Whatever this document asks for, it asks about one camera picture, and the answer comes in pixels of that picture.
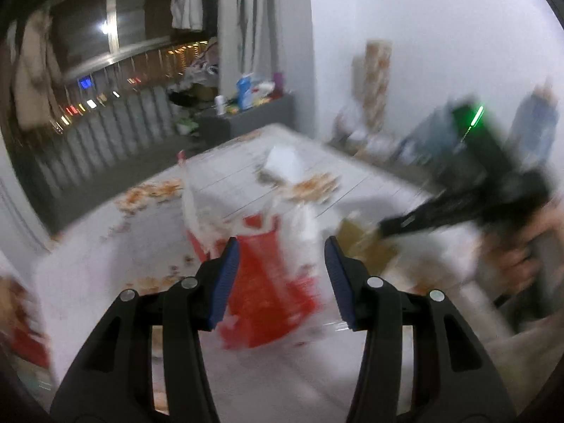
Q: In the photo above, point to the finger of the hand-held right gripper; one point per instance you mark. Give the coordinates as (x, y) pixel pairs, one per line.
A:
(432, 218)

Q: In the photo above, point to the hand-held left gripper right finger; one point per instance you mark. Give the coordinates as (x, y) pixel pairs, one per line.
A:
(339, 282)

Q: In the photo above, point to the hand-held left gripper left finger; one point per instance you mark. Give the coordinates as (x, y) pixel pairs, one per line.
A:
(222, 282)

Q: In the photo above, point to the yellow biscuit box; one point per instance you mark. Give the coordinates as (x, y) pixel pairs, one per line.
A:
(361, 242)

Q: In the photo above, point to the red and white plastic bag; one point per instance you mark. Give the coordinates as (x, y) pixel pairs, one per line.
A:
(273, 282)

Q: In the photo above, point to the person's right hand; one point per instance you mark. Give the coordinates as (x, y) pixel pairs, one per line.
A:
(546, 255)

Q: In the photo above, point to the blue water jug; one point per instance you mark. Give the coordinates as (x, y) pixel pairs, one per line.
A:
(533, 127)

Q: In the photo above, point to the floral tablecloth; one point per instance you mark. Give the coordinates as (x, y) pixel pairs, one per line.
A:
(132, 238)

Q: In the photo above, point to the grey cabinet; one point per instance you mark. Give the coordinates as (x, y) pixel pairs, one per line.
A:
(251, 119)

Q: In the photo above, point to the small white roll-on bottle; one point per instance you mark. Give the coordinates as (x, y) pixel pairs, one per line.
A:
(220, 105)

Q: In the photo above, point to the blue detergent bottle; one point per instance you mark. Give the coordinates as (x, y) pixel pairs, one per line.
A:
(245, 92)

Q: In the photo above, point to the metal balcony railing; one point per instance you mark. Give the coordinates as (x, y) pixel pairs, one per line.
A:
(110, 119)

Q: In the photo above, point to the cluttered cardboard box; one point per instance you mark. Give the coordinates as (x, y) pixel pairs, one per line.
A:
(198, 75)

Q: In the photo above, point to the grey curtain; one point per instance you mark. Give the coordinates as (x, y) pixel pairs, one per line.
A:
(251, 17)

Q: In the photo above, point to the beige hanging coat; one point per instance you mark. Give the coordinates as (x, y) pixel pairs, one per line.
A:
(35, 79)

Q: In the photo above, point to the white hanging garment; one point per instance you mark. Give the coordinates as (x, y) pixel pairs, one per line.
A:
(187, 2)

